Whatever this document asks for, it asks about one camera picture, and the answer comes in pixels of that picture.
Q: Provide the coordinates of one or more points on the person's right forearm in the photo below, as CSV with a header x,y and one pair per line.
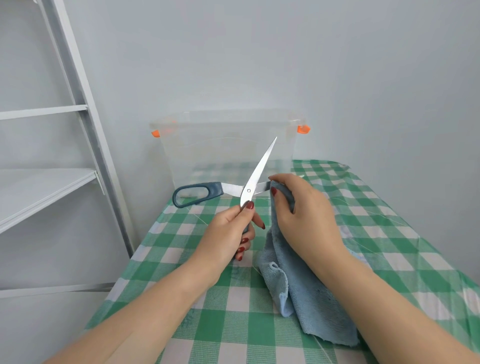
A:
x,y
405,326

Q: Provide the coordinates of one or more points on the person's left hand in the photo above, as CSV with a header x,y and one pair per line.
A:
x,y
221,240

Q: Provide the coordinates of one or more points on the person's left forearm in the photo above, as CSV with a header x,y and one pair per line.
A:
x,y
127,330

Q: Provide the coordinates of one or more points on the white metal shelf rack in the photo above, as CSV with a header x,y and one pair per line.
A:
x,y
37,191

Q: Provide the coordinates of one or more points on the blue microfibre cloth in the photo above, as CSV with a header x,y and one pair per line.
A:
x,y
311,300

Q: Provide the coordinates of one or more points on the clear plastic storage box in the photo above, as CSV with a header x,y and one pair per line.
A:
x,y
195,161

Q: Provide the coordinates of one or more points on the person's right hand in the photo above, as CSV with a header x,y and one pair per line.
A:
x,y
311,221

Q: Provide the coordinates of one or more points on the green white checkered tablecloth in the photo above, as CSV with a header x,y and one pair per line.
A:
x,y
255,326

